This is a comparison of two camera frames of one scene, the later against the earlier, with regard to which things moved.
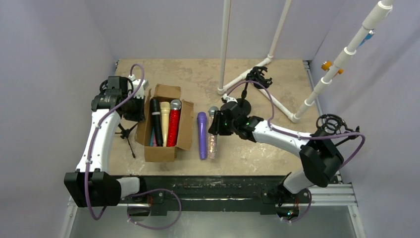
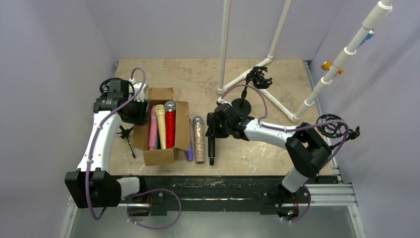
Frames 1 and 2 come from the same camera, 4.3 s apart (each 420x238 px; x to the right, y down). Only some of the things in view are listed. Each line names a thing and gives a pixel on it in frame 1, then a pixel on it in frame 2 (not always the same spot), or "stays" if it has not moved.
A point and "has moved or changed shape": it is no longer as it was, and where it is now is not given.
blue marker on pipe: (369, 35) stays
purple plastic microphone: (202, 128) -> (189, 153)
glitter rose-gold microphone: (212, 141) -> (199, 135)
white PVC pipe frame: (376, 16) stays
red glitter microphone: (173, 123) has moved or changed shape
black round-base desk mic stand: (256, 74) stays
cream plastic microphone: (165, 108) has moved or changed shape
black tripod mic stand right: (331, 124) stays
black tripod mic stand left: (126, 134) stays
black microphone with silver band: (155, 115) -> (211, 132)
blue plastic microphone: (152, 137) -> (158, 146)
